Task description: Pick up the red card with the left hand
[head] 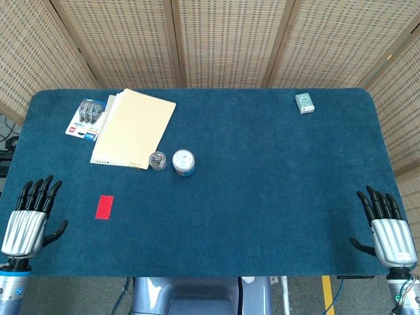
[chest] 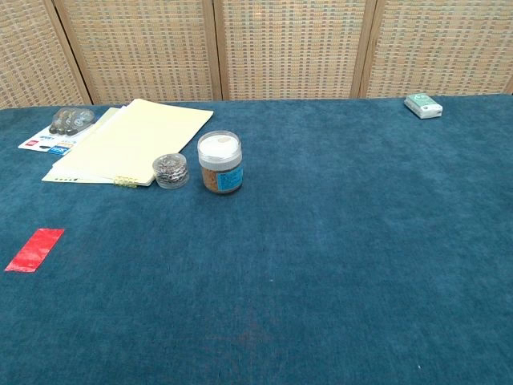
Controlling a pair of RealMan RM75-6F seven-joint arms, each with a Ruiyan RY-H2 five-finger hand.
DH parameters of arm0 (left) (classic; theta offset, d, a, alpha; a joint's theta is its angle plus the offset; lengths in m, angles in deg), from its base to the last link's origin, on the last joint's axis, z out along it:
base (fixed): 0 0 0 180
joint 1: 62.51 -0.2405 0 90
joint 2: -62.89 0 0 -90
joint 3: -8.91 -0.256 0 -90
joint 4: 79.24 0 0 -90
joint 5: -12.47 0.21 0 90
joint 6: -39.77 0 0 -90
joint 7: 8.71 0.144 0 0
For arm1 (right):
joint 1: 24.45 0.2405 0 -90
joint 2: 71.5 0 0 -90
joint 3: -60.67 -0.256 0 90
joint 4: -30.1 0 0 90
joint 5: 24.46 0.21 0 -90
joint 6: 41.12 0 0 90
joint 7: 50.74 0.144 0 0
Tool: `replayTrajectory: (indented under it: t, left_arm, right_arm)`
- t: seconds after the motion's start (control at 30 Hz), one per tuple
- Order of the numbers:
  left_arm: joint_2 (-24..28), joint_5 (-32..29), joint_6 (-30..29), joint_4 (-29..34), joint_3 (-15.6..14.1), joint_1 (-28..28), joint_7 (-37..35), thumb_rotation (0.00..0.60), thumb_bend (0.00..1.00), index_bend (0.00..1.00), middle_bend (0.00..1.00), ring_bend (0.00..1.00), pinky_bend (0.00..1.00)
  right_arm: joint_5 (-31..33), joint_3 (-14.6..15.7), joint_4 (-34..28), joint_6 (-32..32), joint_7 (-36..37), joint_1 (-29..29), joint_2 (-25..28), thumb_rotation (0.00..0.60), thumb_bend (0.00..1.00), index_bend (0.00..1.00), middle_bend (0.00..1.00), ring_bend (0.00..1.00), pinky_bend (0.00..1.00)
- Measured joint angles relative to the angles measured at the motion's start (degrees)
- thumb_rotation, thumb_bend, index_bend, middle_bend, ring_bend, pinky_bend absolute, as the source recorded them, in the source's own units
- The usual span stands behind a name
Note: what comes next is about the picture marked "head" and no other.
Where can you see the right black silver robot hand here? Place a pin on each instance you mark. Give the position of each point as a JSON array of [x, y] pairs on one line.
[[392, 238]]

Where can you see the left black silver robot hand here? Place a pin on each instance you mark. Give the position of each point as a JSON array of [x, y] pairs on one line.
[[24, 229]]

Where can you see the red plastic packet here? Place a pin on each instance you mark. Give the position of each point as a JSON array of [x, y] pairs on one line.
[[104, 207]]

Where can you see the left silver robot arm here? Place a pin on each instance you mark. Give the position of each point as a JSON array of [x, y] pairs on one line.
[[11, 288]]

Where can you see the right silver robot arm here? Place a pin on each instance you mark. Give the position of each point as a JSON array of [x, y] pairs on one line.
[[405, 292]]

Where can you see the blister pack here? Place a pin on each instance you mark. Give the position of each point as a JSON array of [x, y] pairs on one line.
[[83, 121]]

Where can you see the black bar under table edge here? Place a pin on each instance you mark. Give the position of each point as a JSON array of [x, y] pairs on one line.
[[355, 276]]

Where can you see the clear paper clip box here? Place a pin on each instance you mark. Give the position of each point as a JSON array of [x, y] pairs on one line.
[[157, 160]]

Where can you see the cream loose-leaf paper pad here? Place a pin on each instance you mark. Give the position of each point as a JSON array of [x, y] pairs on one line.
[[134, 128]]

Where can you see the small green white box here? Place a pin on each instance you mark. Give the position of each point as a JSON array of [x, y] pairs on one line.
[[304, 103]]

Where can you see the blue table mat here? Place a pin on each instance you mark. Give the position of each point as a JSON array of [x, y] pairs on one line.
[[229, 203]]

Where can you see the clear jar white lid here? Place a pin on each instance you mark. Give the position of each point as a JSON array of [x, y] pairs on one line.
[[183, 161]]

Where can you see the grey blue robot torso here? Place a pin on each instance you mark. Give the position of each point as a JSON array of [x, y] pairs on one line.
[[197, 297]]

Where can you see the wicker folding screen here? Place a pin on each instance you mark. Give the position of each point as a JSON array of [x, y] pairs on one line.
[[229, 39]]

